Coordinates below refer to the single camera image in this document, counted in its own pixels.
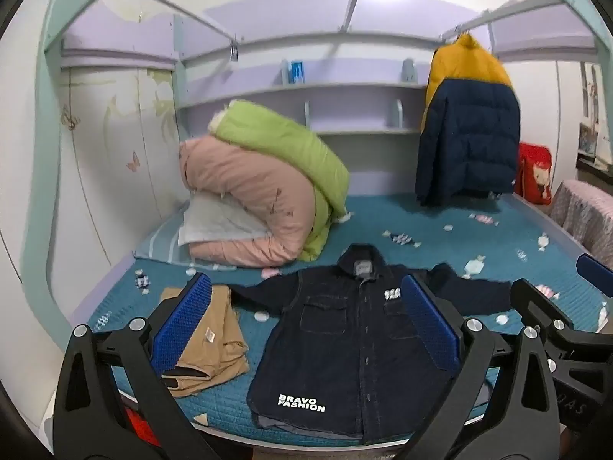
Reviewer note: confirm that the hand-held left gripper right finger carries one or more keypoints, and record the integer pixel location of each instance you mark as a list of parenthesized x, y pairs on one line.
[(431, 330)]

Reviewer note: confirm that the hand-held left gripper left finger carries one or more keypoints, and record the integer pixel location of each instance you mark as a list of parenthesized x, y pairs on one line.
[(182, 326)]

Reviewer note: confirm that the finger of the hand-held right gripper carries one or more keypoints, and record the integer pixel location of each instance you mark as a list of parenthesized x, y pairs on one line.
[(596, 270), (531, 299)]

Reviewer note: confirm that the dark denim jacket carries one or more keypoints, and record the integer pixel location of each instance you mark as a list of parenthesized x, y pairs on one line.
[(335, 345)]

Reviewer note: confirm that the clothes hanger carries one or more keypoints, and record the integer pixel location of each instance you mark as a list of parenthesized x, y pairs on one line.
[(460, 33)]

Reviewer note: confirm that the tan folded pants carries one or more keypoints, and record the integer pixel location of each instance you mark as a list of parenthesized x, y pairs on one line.
[(220, 345)]

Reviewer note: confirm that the pink patterned cloth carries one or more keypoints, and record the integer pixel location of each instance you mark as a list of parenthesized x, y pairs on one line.
[(589, 215)]

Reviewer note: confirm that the light blue striped pillow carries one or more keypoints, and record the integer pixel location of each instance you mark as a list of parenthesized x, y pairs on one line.
[(153, 244)]

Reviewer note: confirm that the white pillow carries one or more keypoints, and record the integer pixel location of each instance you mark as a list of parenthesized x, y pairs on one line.
[(215, 225)]

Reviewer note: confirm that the red object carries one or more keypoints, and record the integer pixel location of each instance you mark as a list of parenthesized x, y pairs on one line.
[(139, 433)]

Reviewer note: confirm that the red cartoon bag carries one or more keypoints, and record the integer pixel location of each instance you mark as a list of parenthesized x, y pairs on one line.
[(534, 172)]

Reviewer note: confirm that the teal candy print bed sheet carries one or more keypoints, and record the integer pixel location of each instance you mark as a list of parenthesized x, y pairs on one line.
[(383, 215)]

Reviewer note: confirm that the small framed picture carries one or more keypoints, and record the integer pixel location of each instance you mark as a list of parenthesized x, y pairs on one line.
[(587, 139)]

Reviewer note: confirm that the pink quilt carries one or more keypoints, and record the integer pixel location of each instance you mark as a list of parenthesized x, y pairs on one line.
[(249, 191)]

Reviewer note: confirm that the yellow and navy puffer jacket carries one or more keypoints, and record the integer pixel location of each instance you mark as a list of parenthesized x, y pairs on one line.
[(469, 129)]

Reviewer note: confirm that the green quilt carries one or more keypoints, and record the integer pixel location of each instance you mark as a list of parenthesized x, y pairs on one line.
[(287, 143)]

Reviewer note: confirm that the small hanging tag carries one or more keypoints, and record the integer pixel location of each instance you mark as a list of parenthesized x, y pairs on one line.
[(234, 53)]

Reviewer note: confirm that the small blue box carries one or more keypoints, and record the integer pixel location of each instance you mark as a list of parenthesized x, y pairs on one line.
[(296, 72)]

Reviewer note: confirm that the purple wall shelf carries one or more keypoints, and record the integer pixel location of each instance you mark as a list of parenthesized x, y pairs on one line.
[(345, 91)]

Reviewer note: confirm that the mint green bed frame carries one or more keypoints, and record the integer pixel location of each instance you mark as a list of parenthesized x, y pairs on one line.
[(50, 81)]

